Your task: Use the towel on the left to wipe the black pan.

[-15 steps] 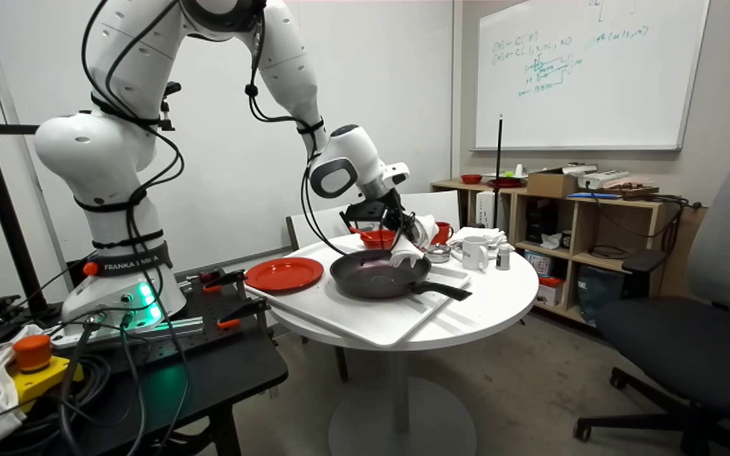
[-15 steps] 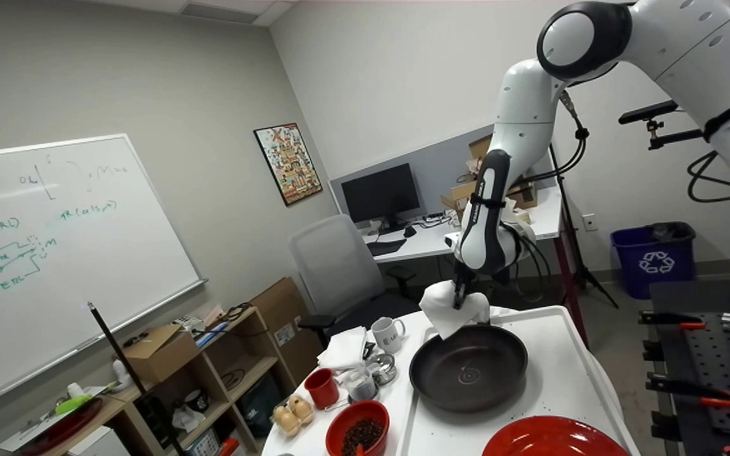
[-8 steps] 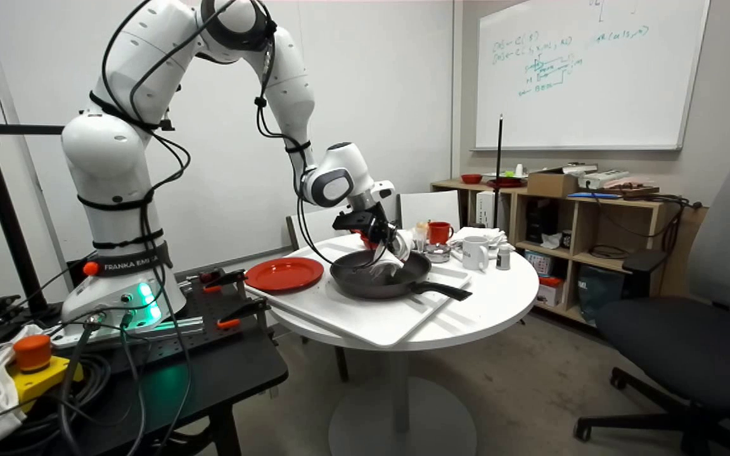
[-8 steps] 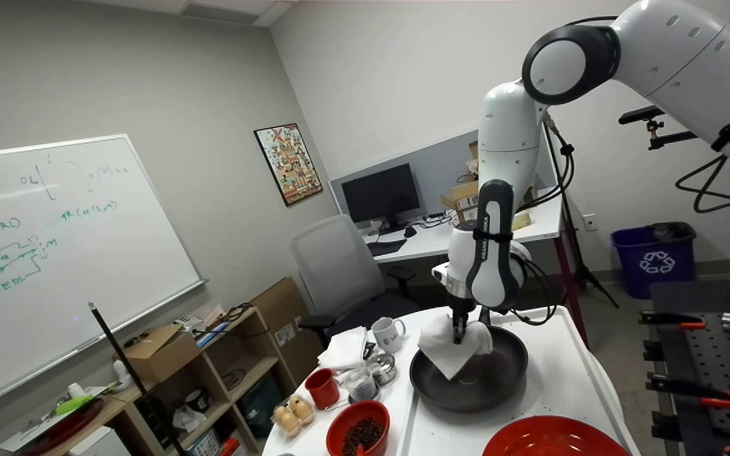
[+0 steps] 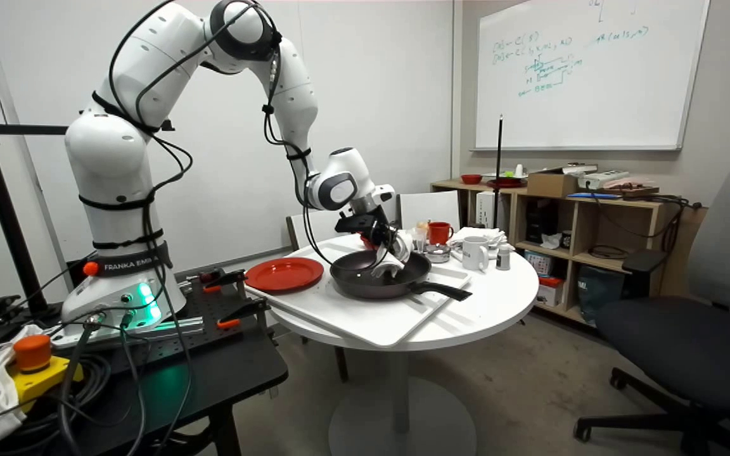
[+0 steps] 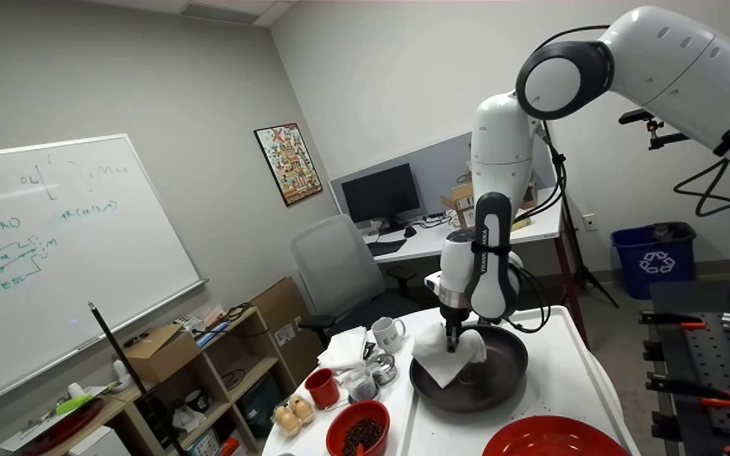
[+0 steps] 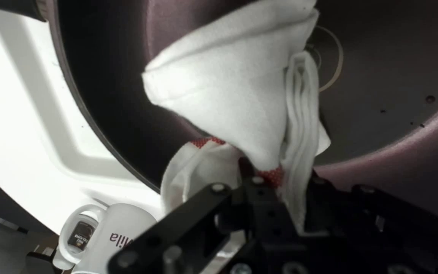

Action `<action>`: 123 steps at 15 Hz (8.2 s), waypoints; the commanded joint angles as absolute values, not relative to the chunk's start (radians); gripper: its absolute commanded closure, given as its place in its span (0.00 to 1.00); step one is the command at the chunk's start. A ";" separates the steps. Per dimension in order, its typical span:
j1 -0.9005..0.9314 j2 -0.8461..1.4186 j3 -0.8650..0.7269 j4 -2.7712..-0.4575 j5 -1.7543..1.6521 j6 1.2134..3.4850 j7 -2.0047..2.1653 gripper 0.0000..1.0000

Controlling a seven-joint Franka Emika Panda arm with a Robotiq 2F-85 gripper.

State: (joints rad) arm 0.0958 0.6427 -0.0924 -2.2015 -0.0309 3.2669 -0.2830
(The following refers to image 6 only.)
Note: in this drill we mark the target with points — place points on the white mug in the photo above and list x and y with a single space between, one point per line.
387 334

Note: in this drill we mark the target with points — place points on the thin black pole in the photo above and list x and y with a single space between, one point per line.
122 358

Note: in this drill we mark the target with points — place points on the wooden shelf unit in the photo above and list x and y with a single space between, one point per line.
277 349

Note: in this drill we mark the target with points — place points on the grey metal cup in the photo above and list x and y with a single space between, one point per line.
362 386

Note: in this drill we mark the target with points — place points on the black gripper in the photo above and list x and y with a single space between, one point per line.
454 319

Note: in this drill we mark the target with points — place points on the black computer monitor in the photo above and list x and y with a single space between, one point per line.
381 192

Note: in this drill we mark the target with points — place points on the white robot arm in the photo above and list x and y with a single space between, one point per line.
678 51

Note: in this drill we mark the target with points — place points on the black tripod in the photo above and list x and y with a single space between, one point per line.
587 280

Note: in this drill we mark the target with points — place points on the white office desk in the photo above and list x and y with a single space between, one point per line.
416 243

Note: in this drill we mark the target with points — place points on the tan bread roll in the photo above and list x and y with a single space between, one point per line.
302 408
284 420

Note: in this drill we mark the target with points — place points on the tissue box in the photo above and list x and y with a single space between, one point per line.
520 223

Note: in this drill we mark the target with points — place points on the black frying pan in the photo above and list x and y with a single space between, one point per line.
493 380

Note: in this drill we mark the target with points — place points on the red bowl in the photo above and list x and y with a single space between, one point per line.
359 432

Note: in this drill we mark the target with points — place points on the whiteboard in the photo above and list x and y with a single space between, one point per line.
76 268

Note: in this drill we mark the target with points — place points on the grey desk partition panel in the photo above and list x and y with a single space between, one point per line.
431 165

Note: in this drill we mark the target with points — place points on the small cardboard box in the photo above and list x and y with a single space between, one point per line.
158 355

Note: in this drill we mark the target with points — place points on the green object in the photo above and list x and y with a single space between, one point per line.
75 405

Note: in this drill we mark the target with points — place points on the red dish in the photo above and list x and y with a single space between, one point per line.
61 432

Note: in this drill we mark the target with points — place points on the black keyboard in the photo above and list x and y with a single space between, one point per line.
387 246

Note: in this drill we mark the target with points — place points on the blue recycling bin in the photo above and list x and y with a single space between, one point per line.
653 261

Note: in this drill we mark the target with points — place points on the grey office chair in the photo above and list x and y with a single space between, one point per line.
331 261

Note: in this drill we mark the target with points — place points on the white tray board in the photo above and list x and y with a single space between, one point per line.
569 371

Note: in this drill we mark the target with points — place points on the black work table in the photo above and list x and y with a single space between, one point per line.
720 355

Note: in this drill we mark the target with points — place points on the shiny metal jar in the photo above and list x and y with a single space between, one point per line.
381 367

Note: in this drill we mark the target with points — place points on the red cup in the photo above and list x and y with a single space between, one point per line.
322 391

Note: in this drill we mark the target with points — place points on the framed colourful poster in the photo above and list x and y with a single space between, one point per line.
291 165

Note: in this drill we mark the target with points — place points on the cardboard box with label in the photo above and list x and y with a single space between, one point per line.
458 201

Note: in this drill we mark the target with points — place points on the red plate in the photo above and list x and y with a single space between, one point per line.
552 438

